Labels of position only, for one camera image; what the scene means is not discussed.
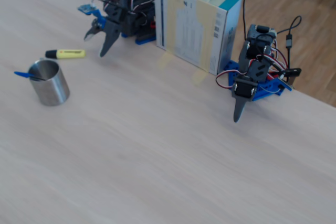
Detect dark grey follower gripper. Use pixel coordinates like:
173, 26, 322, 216
83, 0, 131, 58

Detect dark grey leader gripper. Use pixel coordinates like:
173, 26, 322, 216
230, 75, 259, 123

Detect blue capped clear ballpoint pen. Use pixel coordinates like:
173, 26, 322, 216
13, 71, 48, 82

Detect blue follower arm base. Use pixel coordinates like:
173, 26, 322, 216
135, 36, 157, 45

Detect silver metal cup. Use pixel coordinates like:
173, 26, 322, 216
27, 58, 71, 107

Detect yellow highlighter marker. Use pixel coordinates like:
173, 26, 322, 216
45, 49, 87, 60

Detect black plug connector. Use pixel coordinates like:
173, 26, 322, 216
282, 68, 302, 78

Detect cardboard box with label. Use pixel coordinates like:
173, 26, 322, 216
154, 0, 243, 77

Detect small blue wrist camera board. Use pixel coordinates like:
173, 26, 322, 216
78, 3, 102, 17

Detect blue leader arm base plate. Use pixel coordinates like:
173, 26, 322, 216
227, 61, 292, 102

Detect red white servo wire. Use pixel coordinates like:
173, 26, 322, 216
215, 70, 237, 90

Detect black cable with inline adapter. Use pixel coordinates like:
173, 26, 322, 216
277, 15, 302, 67

